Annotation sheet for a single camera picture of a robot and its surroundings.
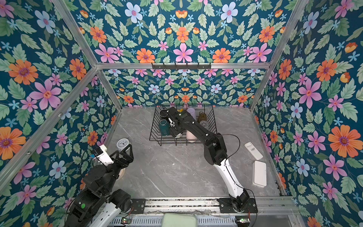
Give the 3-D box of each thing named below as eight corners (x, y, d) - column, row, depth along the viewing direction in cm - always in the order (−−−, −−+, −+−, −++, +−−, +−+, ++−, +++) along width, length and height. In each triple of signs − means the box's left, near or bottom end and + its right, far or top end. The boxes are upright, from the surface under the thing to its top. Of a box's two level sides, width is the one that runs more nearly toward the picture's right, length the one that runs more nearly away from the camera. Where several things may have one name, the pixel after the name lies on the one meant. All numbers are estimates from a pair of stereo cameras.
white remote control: (257, 160, 92) (259, 159, 90) (244, 144, 100) (245, 143, 98) (262, 157, 93) (264, 156, 91) (248, 142, 101) (249, 140, 99)
